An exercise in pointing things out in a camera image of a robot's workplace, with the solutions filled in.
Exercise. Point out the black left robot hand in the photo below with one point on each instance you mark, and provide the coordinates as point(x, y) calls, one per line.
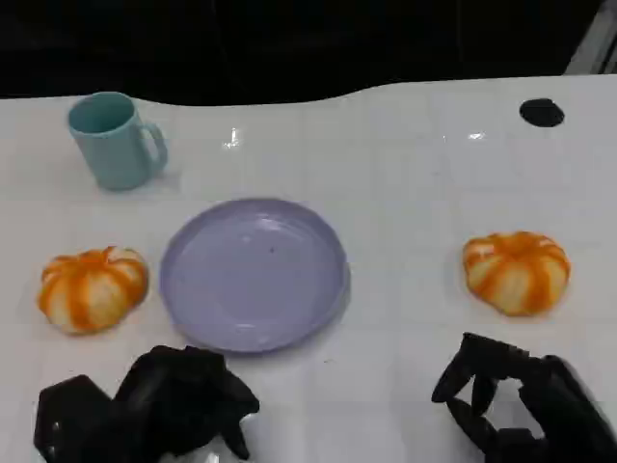
point(178, 390)

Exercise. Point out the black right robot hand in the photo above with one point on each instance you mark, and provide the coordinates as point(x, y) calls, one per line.
point(559, 405)

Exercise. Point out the orange and white bread roll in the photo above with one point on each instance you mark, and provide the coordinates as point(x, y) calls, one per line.
point(518, 272)
point(91, 289)

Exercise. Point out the lilac plate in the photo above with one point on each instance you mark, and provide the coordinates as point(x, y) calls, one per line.
point(255, 277)

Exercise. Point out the pale green mug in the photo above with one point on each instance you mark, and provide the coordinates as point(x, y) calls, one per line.
point(113, 149)

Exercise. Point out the black table grommet cap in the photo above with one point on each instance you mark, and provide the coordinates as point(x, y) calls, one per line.
point(541, 112)

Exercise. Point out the black backdrop cloth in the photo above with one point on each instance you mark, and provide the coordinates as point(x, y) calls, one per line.
point(270, 43)

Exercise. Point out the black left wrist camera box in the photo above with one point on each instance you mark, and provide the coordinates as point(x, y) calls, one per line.
point(67, 419)

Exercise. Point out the grey metal frame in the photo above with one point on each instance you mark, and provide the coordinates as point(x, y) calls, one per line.
point(598, 43)

